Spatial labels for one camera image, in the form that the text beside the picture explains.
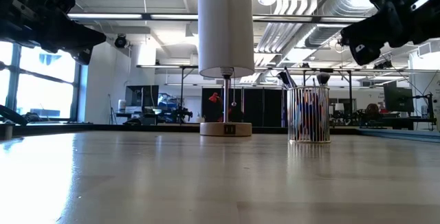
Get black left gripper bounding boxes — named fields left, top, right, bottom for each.
left=0, top=0, right=107, bottom=66

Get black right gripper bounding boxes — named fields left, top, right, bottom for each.
left=340, top=0, right=440, bottom=67

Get fluffy grey powder brush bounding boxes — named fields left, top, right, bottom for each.
left=315, top=71, right=332, bottom=88

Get black flat-head makeup brush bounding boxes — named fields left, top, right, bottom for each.
left=277, top=70, right=292, bottom=90

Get long ceiling light bar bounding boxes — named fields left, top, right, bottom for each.
left=67, top=12, right=371, bottom=25

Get black ceiling spotlight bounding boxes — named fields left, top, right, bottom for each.
left=113, top=34, right=129, bottom=49

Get black computer monitor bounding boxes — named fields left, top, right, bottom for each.
left=124, top=85, right=160, bottom=108
left=383, top=80, right=415, bottom=113

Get person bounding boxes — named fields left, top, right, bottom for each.
left=365, top=102, right=381, bottom=119

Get black slanted strut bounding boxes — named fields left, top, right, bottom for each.
left=0, top=104, right=29, bottom=126

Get black background robot arms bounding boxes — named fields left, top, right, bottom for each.
left=330, top=110, right=366, bottom=127

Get blue mat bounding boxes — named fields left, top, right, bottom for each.
left=357, top=128, right=440, bottom=144

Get black tripod device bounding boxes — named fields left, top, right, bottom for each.
left=171, top=107, right=194, bottom=124

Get clear ribbed brush holder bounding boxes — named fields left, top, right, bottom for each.
left=286, top=85, right=332, bottom=144

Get white shade wooden table lamp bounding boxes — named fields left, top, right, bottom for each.
left=197, top=0, right=255, bottom=138

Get black partition panels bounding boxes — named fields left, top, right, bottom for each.
left=201, top=87, right=288, bottom=128

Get silver ventilation duct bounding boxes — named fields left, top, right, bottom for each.
left=254, top=0, right=382, bottom=67

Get dark window frame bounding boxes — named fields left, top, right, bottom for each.
left=0, top=43, right=89, bottom=122

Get black aluminium table frame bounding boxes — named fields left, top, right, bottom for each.
left=0, top=123, right=362, bottom=137

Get black background rig frame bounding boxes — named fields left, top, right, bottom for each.
left=136, top=65, right=355, bottom=128

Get short grey post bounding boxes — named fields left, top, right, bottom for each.
left=3, top=122, right=15, bottom=141

